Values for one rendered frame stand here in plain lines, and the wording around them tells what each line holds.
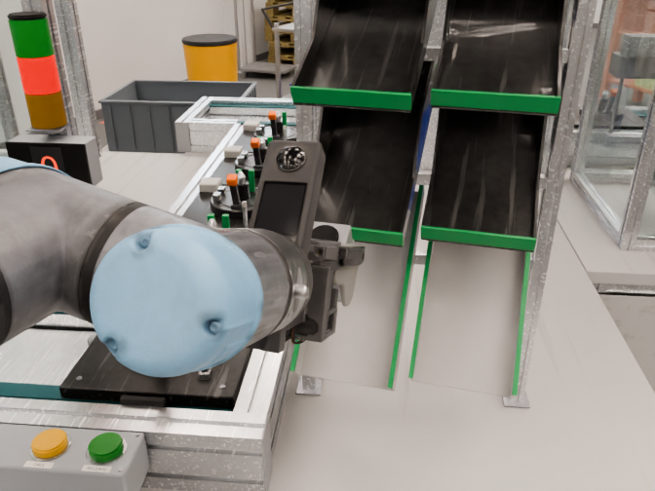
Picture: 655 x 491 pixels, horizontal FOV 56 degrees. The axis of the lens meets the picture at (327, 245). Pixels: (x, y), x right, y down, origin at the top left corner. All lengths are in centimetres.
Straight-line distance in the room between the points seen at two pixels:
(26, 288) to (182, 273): 8
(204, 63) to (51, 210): 491
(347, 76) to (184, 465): 52
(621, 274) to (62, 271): 127
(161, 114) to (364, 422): 211
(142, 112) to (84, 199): 252
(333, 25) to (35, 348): 69
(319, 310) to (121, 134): 250
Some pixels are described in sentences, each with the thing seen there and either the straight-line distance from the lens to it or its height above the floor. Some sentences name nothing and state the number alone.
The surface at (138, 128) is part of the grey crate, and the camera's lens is 291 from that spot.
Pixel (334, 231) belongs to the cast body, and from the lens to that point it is 62.
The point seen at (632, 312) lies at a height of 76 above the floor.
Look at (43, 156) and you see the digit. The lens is 102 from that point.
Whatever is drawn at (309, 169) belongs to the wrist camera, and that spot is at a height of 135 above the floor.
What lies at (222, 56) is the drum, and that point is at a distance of 525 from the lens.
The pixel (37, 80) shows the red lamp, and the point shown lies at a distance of 98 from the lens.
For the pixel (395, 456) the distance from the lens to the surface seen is 93.
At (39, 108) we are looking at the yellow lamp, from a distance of 99.
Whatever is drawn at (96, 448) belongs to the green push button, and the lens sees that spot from 82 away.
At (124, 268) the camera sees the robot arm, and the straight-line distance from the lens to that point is 31.
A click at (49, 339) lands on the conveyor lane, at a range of 113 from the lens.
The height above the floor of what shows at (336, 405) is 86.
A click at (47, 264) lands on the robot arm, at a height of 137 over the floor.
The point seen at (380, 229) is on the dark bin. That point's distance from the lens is 75.
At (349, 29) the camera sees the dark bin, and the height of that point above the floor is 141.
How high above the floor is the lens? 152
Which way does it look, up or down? 27 degrees down
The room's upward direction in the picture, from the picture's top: straight up
